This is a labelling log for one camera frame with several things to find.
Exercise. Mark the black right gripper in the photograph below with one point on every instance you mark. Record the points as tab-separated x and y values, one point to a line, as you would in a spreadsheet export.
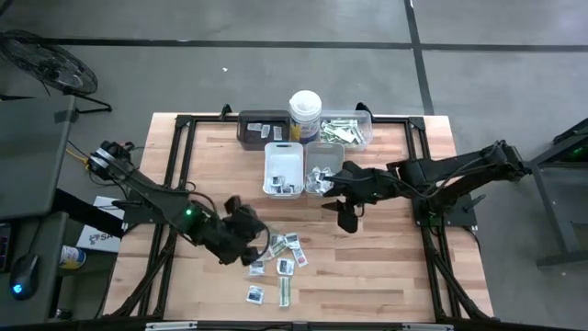
367	186

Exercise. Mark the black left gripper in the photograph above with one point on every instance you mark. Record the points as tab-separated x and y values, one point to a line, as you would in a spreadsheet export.
245	226

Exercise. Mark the white antiseptic towelette packet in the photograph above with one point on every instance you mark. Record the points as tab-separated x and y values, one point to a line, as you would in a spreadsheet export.
275	189
319	186
325	173
255	294
311	187
314	177
256	268
292	239
286	266
285	188
290	187
274	239
277	180

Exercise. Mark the white ointment packet orange label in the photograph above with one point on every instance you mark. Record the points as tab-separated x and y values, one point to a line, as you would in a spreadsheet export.
265	131
277	133
254	126
300	257
267	254

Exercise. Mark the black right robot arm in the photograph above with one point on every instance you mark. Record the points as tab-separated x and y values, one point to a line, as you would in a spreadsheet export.
436	172

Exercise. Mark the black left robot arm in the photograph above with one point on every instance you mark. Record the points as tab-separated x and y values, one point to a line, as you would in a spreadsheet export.
151	202

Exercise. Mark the grey plastic bin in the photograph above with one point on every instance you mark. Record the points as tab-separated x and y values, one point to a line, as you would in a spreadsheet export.
321	154

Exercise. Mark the white plastic bin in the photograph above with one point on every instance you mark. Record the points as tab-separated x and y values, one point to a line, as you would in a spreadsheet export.
280	161

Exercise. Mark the clear plastic bin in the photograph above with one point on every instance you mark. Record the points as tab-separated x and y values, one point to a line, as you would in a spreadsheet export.
365	116

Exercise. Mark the dark brown plastic bin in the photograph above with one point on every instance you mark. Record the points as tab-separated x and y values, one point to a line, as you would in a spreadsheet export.
262	142

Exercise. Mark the black table clamp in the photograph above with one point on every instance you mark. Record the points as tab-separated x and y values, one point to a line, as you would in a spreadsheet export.
225	110
363	108

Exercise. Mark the disinfecting wipes canister white lid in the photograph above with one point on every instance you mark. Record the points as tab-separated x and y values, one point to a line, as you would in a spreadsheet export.
305	108

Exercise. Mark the white light bar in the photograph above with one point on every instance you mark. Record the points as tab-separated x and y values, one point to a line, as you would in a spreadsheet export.
171	325
427	327

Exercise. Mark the white cardboard box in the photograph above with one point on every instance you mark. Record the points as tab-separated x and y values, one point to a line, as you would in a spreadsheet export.
98	241

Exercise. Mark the black desk leg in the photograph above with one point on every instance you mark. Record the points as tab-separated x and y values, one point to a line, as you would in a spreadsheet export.
87	213

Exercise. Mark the small white yellow canister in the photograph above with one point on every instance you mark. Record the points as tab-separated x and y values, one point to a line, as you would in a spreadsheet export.
72	257

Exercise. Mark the dark desk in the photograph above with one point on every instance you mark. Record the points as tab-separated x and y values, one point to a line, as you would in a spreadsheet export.
48	230

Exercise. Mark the black computer mouse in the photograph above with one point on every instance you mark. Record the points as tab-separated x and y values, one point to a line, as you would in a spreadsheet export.
25	276

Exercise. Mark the black metal cart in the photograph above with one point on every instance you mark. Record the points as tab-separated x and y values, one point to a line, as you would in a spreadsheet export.
549	216

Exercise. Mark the grey table top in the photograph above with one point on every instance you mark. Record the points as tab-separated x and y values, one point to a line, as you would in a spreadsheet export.
32	151

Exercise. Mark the dark keyboard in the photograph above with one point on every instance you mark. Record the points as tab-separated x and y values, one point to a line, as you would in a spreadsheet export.
3	248

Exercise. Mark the black floor fan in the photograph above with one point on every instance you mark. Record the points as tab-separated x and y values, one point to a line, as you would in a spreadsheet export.
50	64

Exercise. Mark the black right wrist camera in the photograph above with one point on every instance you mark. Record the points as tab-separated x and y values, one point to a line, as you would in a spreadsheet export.
347	221

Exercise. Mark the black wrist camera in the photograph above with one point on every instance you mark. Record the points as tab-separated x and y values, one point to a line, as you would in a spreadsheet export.
347	221
233	204

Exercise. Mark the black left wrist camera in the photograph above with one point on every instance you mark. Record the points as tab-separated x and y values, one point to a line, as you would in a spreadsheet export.
233	204

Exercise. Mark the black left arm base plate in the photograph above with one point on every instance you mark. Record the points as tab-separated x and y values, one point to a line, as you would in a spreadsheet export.
138	217

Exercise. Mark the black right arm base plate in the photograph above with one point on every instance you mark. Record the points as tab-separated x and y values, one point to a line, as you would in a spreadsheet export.
459	220

